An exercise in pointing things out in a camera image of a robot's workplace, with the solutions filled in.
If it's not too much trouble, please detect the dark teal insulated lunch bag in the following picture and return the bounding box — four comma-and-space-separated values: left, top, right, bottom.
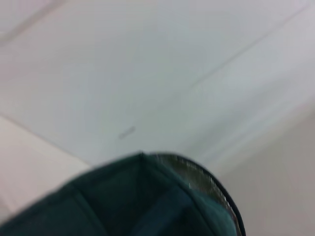
0, 151, 247, 236

